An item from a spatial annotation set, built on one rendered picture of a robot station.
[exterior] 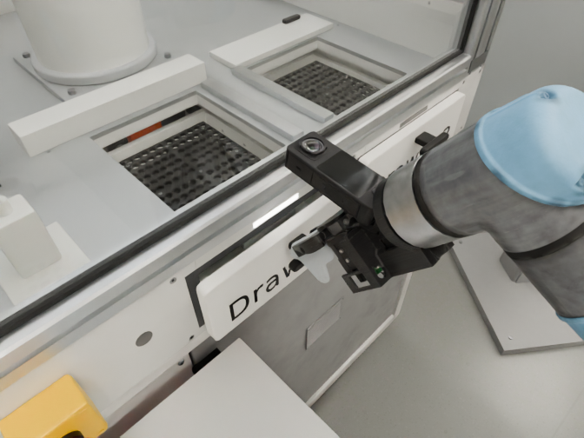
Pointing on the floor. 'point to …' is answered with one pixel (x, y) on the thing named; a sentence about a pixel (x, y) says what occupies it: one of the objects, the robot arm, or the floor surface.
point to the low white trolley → (232, 404)
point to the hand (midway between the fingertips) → (303, 240)
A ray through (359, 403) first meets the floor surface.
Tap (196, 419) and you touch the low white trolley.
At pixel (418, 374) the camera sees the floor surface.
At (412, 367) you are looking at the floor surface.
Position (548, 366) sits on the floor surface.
